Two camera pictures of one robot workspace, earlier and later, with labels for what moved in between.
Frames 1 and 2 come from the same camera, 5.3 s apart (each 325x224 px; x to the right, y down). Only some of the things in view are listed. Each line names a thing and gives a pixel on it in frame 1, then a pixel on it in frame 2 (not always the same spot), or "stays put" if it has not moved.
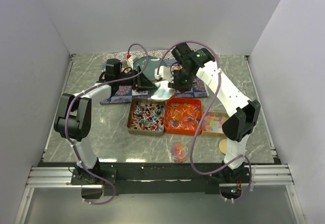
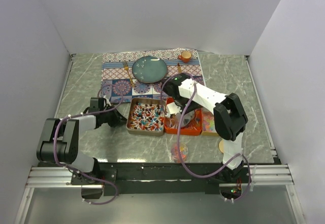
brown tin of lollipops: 146,117 stays put
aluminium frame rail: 56,177 stays put
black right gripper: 181,88 -> 194,106
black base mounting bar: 159,176 stays put
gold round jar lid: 223,146 stays put
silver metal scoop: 163,92 -> 188,118
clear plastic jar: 179,152 stays put
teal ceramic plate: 153,64 stays put
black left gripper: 141,83 -> 118,118
